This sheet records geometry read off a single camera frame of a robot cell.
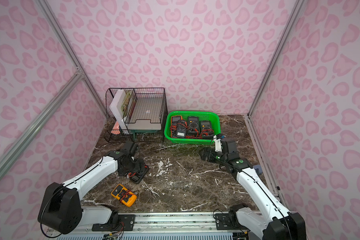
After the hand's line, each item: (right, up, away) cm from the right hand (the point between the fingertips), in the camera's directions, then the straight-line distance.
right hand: (205, 152), depth 80 cm
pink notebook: (-59, +13, +23) cm, 64 cm away
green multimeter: (+3, +12, +21) cm, 24 cm away
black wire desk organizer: (-50, +28, +18) cm, 60 cm away
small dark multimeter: (-13, +13, +15) cm, 24 cm away
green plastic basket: (+11, +21, +30) cm, 39 cm away
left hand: (-38, -9, +6) cm, 40 cm away
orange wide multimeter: (-18, +19, +24) cm, 35 cm away
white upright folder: (-54, +25, +11) cm, 61 cm away
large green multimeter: (-5, +14, +20) cm, 25 cm away
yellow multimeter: (-44, -22, -1) cm, 49 cm away
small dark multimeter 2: (-39, -15, +6) cm, 42 cm away
